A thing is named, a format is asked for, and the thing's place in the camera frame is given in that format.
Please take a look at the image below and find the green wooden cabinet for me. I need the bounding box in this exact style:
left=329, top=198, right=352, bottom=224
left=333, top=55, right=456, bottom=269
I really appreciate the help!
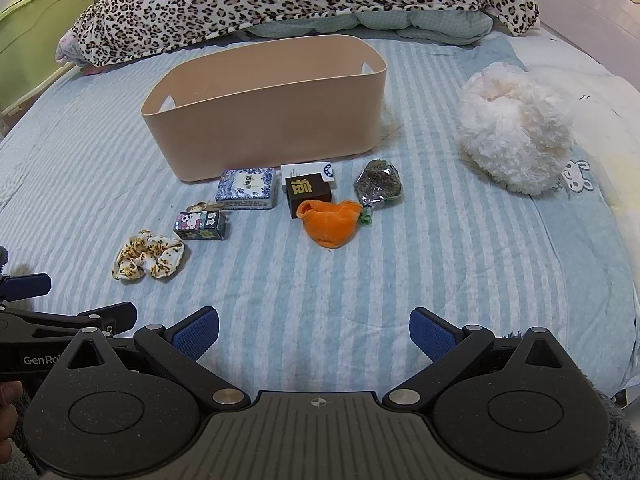
left=1, top=0, right=93, bottom=113

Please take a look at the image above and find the blue striped bed sheet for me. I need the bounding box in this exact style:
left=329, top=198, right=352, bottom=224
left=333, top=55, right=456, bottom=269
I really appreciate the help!
left=1, top=32, right=639, bottom=393

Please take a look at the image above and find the clear bag of dried herbs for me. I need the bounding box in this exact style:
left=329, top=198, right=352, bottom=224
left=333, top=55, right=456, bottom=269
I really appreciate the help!
left=354, top=158, right=402, bottom=224

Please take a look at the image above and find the white fluffy plush toy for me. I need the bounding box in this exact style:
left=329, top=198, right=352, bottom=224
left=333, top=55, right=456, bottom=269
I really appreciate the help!
left=458, top=62, right=574, bottom=196

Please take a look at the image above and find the wooden doll hair clip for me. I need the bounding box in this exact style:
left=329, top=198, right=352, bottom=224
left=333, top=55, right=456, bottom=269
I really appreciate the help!
left=186, top=200, right=221, bottom=212

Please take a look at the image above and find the cartoon cat printed box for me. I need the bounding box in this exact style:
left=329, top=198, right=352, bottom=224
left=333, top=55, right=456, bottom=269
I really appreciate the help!
left=174, top=211, right=226, bottom=240

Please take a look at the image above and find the white box with blue emblem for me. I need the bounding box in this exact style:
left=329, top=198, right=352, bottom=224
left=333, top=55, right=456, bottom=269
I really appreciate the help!
left=281, top=162, right=334, bottom=184

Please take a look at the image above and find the orange plush carrot toy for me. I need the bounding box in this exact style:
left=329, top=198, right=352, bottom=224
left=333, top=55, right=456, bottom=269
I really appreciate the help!
left=297, top=200, right=362, bottom=249

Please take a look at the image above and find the yellow floral white scrunchie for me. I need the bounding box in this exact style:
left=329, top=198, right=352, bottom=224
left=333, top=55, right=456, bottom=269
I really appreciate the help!
left=111, top=230, right=186, bottom=281

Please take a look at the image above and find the black box with gold character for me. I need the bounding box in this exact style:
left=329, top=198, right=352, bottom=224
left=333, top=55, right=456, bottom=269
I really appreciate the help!
left=285, top=174, right=332, bottom=219

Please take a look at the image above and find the green quilted comforter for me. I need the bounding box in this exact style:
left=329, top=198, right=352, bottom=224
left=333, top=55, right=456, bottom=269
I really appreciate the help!
left=247, top=10, right=494, bottom=46

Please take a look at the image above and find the person's left hand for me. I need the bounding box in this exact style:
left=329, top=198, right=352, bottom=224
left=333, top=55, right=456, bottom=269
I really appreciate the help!
left=0, top=382, right=23, bottom=464

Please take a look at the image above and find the beige plastic storage bin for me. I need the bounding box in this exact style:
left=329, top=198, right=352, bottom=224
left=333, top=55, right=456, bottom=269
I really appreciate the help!
left=141, top=35, right=387, bottom=182

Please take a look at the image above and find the blue white porcelain-pattern box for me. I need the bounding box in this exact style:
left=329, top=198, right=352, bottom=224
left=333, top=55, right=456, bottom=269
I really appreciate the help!
left=215, top=167, right=276, bottom=210

